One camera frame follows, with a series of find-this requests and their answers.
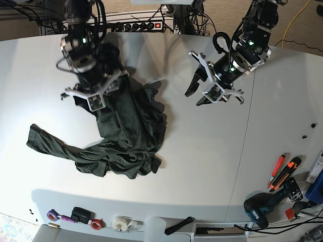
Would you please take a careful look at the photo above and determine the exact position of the black action camera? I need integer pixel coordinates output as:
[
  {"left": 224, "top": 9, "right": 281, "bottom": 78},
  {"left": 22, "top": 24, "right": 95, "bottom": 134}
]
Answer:
[{"left": 71, "top": 207, "right": 91, "bottom": 224}]

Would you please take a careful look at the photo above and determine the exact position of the white plastic cup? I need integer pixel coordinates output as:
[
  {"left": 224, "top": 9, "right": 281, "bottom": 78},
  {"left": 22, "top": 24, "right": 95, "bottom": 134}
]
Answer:
[{"left": 143, "top": 217, "right": 166, "bottom": 242}]

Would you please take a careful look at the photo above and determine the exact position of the dark green t-shirt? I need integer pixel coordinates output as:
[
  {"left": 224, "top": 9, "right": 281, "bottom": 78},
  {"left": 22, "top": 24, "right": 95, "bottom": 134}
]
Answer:
[{"left": 26, "top": 75, "right": 167, "bottom": 179}]

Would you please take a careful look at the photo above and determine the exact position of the red square tag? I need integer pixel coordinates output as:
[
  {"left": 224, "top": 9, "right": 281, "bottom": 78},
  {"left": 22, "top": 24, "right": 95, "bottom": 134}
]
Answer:
[{"left": 285, "top": 208, "right": 296, "bottom": 220}]

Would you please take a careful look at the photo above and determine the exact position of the red tape roll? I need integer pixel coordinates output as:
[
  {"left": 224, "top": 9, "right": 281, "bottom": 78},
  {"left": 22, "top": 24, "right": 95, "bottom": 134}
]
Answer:
[{"left": 90, "top": 219, "right": 103, "bottom": 230}]

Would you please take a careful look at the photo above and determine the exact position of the teal black cordless drill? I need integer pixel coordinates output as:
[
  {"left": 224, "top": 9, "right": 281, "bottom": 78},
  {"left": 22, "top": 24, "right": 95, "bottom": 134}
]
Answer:
[{"left": 243, "top": 177, "right": 303, "bottom": 229}]

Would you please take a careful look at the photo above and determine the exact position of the yellow cable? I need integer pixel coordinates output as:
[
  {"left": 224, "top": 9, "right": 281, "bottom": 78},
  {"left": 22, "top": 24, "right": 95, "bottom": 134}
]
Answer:
[{"left": 282, "top": 0, "right": 312, "bottom": 48}]

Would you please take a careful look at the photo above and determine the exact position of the orange black utility knife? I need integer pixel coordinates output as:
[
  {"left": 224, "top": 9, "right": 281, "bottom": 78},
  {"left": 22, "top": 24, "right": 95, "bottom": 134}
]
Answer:
[{"left": 269, "top": 157, "right": 302, "bottom": 193}]

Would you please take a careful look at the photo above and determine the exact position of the purple tape roll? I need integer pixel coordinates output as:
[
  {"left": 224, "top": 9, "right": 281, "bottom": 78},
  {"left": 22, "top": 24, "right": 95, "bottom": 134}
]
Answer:
[{"left": 47, "top": 209, "right": 59, "bottom": 221}]

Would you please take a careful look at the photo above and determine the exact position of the blue box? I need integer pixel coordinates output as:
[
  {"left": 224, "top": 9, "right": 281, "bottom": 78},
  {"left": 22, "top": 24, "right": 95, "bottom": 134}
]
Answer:
[{"left": 305, "top": 171, "right": 323, "bottom": 205}]

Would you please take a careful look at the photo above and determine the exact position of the white gripper body, image right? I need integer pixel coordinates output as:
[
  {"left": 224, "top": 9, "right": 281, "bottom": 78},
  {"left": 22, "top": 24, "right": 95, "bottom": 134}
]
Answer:
[{"left": 188, "top": 50, "right": 244, "bottom": 104}]

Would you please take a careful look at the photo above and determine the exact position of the black power strip red switch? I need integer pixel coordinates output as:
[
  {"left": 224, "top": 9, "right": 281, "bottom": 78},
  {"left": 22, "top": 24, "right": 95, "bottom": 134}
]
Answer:
[{"left": 111, "top": 22, "right": 162, "bottom": 33}]

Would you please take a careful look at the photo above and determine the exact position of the white gripper body, image left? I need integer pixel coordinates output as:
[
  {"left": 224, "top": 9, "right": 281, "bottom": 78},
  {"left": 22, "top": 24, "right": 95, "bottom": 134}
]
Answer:
[{"left": 61, "top": 70, "right": 129, "bottom": 111}]

